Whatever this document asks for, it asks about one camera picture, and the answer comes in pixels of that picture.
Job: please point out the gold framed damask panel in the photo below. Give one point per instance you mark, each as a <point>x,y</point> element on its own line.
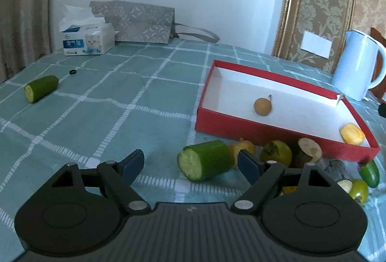
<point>319,2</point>

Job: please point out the grey patterned paper bag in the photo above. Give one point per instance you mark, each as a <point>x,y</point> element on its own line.
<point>141,22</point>

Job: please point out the green mango piece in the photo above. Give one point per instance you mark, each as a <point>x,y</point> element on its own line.
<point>369,173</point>

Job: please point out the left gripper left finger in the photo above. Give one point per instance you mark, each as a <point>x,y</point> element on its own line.
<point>117,178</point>

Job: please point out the yellow jackfruit piece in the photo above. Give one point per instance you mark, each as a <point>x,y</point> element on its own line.
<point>351,134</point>

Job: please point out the wooden chair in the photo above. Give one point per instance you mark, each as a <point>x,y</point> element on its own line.
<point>379,90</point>

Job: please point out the small green persimmon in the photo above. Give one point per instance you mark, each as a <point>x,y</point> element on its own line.
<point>359,191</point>

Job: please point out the cucumber piece far left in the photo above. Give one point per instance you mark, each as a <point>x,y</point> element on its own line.
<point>40,88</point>

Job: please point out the white electric kettle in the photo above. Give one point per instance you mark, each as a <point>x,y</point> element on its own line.
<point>355,68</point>

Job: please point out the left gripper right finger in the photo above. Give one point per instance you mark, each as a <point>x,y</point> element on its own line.
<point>264,178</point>

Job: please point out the tissue pack with cat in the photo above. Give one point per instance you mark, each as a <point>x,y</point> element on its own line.
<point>85,33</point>

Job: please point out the red shallow cardboard box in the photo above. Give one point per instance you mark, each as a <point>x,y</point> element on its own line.
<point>299,109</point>

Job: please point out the brown longan with stem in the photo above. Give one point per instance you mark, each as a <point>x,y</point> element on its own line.
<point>263,106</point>

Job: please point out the cucumber piece large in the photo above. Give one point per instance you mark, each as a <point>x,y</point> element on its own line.
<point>202,161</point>

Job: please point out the cut pale eggplant slice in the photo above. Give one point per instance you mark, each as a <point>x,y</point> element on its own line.
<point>305,151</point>

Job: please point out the white wall switch plate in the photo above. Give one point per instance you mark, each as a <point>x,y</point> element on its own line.
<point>316,45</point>

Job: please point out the yellow fruit chunk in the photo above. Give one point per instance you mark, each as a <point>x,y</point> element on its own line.
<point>236,147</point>

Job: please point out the green checked tablecloth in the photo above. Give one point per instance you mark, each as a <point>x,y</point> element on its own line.
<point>136,96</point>

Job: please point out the beige patterned curtain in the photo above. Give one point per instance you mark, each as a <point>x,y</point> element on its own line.
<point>25,34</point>

